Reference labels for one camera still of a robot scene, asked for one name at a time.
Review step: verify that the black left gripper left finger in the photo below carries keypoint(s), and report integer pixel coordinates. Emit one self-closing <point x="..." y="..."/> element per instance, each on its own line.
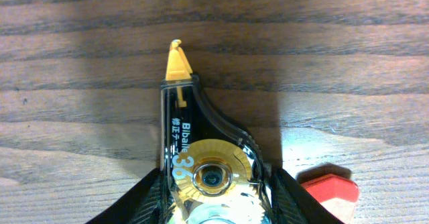
<point x="140" y="205"/>

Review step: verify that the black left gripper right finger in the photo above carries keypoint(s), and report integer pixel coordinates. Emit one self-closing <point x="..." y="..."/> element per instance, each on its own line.
<point x="291" y="203"/>

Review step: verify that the orange utility knife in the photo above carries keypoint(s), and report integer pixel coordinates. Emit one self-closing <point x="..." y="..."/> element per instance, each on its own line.
<point x="336" y="194"/>

